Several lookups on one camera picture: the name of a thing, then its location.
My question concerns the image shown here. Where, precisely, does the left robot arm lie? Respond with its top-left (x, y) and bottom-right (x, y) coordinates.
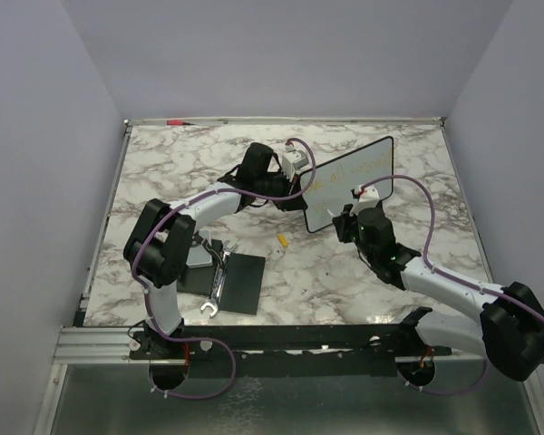
top-left (123, 142), bottom-right (316, 359)

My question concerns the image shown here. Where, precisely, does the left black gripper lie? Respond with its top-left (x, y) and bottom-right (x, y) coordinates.
top-left (256, 167), bottom-right (308, 212)

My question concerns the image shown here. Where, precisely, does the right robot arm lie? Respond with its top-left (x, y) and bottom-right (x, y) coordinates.
top-left (332, 205), bottom-right (544, 381)

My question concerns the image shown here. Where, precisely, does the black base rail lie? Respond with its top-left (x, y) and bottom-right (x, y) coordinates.
top-left (72, 307), bottom-right (454, 380)

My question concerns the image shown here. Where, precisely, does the aluminium table frame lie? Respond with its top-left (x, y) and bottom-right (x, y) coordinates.
top-left (36, 118), bottom-right (544, 434)

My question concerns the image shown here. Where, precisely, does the red marker on rail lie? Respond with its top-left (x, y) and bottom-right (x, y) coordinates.
top-left (166, 120), bottom-right (195, 127)

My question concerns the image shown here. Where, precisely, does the black square mat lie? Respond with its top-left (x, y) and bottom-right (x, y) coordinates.
top-left (177, 253), bottom-right (266, 315)

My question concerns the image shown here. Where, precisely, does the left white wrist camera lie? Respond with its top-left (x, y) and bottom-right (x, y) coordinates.
top-left (280, 150), bottom-right (309, 180)

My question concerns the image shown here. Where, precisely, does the yellow marker cap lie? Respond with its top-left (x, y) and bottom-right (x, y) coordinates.
top-left (277, 234), bottom-right (288, 247)

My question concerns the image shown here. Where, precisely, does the silver wrench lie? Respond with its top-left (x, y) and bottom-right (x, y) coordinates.
top-left (200, 240), bottom-right (238, 318)

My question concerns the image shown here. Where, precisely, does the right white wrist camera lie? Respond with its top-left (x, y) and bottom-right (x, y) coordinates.
top-left (349, 186), bottom-right (381, 216)

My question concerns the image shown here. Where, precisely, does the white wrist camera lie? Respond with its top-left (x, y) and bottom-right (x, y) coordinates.
top-left (349, 186), bottom-right (381, 216)
top-left (280, 150), bottom-right (309, 180)

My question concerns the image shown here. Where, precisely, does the black framed whiteboard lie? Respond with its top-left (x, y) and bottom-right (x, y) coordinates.
top-left (300, 136), bottom-right (393, 233)

